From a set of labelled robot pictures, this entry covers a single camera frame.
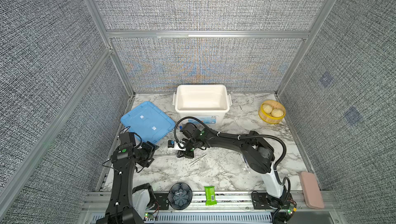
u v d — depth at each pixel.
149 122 1.04
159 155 0.89
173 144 0.73
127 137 0.63
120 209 0.40
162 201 0.73
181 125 0.73
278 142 0.48
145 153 0.69
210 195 0.75
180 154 0.78
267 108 1.03
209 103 1.10
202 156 0.88
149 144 0.73
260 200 0.73
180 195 0.75
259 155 0.52
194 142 0.69
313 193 0.75
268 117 1.01
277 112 1.00
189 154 0.76
